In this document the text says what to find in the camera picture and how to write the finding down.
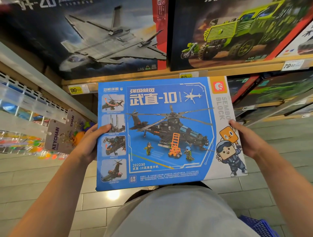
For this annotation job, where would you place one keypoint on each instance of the person's right hand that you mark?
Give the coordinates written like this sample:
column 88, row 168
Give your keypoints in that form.
column 248, row 140

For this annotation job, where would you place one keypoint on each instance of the person's left hand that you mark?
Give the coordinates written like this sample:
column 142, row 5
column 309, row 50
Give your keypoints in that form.
column 87, row 145

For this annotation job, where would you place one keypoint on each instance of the wooden shelf unit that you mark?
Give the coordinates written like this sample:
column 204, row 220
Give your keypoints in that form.
column 122, row 78

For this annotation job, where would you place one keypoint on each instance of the person's grey clothing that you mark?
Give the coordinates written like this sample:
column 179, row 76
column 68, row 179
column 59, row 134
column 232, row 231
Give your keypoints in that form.
column 181, row 212

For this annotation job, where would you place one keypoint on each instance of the green armoured truck box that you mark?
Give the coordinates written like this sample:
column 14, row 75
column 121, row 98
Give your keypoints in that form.
column 234, row 34

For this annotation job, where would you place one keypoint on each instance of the pile of small toy packets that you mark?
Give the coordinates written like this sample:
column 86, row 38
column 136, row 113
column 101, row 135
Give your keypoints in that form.
column 19, row 144

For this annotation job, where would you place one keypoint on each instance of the person's left forearm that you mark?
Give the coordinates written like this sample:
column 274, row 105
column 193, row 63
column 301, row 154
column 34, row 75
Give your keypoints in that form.
column 49, row 200

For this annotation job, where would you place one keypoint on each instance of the blue helicopter box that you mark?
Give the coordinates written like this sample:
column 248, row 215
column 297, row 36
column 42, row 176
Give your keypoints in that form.
column 166, row 132

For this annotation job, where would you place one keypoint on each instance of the blue plastic shopping basket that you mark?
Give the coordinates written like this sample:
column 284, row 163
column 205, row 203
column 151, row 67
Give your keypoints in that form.
column 261, row 228

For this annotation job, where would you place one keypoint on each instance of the grey fighter jet box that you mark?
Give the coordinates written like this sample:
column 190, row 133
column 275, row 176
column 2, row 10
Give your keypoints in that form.
column 88, row 39

